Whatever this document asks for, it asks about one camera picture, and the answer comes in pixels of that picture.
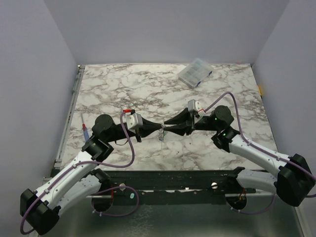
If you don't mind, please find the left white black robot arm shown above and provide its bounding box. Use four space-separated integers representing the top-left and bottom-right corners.
20 110 161 235

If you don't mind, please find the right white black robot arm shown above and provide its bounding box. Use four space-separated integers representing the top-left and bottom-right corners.
164 106 316 207

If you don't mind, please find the red blue screwdriver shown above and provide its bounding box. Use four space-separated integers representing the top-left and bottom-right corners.
80 114 89 141

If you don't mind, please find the clear plastic organizer box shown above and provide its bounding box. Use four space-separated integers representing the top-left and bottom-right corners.
178 58 214 88

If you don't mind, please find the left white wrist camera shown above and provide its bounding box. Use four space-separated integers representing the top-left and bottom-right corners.
125 113 143 130

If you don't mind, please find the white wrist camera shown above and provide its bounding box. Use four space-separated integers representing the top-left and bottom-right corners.
187 99 205 118
125 113 143 130

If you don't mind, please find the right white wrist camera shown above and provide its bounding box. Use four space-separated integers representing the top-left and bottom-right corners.
187 99 205 118

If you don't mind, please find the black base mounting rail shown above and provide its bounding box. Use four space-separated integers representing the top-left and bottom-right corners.
91 168 255 210

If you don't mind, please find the yellow tag on wall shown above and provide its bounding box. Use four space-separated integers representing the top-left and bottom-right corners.
258 86 263 96

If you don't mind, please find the aluminium side rail left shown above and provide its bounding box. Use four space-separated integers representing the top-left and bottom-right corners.
43 65 85 181

